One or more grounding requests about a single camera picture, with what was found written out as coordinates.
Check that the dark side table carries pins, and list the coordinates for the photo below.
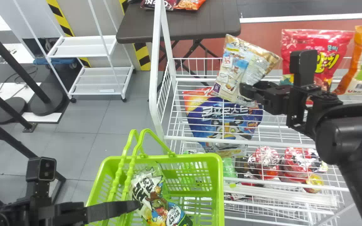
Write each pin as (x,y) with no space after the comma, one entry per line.
(181,25)

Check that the white snack packet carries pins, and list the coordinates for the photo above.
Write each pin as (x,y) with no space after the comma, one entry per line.
(156,201)

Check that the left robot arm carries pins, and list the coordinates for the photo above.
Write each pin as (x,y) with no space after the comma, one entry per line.
(2,216)

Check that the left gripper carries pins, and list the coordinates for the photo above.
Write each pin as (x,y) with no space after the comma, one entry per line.
(61,213)

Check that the yellow noodle cup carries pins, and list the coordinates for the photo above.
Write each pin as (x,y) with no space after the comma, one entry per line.
(314,183)

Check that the green basket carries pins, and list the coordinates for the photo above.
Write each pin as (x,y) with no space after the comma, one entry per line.
(200,179)

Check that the gold snack packet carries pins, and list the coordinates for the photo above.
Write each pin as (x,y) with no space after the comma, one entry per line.
(240,69)

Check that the green bottle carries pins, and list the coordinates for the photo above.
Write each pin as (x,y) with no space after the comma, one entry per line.
(229,168)

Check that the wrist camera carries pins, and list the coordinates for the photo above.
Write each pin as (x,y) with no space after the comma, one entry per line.
(41,169)
(303,66)

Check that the blue cereal bag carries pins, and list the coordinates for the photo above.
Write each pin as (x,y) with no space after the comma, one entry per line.
(222,122)

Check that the dark red snack packet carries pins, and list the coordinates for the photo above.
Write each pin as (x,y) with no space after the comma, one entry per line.
(156,3)

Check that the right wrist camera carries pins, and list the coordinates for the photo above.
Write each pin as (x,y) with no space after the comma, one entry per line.
(303,66)

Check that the red noodle cup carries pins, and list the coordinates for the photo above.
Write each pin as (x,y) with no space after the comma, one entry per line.
(298,163)
(264,161)

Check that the white shelf trolley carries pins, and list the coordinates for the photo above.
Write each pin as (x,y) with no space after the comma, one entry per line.
(96,78)

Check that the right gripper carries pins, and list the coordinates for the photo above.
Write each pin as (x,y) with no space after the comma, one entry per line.
(276,99)

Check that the yellow black striped post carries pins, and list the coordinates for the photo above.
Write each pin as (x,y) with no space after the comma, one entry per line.
(62,22)
(141,56)

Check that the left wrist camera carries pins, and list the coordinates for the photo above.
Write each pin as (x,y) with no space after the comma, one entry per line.
(41,169)

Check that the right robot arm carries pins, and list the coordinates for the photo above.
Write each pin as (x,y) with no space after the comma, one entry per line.
(350,141)

